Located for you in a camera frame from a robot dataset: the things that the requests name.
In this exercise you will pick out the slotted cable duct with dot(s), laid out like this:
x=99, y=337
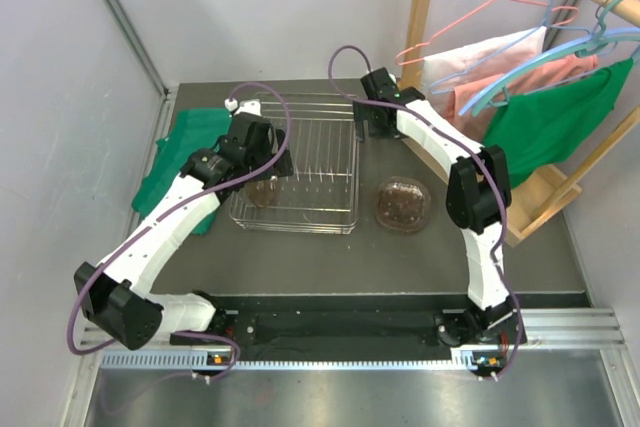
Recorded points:
x=216, y=359

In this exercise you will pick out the aluminium frame profile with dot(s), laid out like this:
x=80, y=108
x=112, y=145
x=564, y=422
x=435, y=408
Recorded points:
x=136, y=45

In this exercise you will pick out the pink wire hanger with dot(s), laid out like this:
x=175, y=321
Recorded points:
x=480, y=7

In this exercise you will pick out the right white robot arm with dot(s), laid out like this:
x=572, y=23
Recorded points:
x=478, y=194

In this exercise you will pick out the wire dish rack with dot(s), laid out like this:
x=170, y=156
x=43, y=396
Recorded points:
x=322, y=194

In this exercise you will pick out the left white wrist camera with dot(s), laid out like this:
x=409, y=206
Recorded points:
x=235, y=107

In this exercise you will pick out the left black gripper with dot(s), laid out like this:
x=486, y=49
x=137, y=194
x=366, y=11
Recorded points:
x=280, y=170

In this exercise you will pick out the white hanging garment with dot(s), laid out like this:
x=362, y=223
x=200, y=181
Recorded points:
x=443, y=103

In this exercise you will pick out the wooden clothes rack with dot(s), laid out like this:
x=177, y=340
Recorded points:
x=550, y=190

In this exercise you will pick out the green hanging garment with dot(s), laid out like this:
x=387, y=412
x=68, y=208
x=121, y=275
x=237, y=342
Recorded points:
x=547, y=126

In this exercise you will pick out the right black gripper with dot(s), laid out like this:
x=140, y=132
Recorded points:
x=362, y=113

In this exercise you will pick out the clear glass plate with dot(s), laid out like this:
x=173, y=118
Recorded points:
x=402, y=197

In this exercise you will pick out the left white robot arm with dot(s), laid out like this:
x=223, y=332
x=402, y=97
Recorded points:
x=116, y=295

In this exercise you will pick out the light blue plastic hanger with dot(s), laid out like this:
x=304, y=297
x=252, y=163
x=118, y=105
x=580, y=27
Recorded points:
x=587, y=45

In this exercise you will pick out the folded green t-shirt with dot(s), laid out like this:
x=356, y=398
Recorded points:
x=194, y=129

